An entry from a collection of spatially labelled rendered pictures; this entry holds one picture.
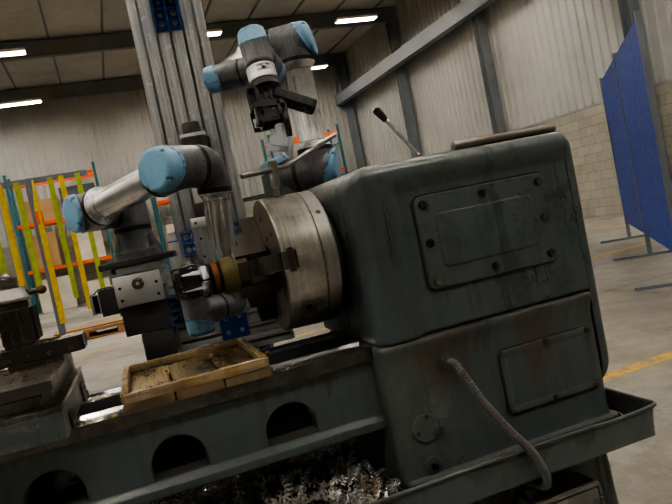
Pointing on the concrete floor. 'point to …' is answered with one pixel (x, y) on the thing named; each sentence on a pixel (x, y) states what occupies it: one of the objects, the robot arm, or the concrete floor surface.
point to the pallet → (104, 331)
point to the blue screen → (638, 144)
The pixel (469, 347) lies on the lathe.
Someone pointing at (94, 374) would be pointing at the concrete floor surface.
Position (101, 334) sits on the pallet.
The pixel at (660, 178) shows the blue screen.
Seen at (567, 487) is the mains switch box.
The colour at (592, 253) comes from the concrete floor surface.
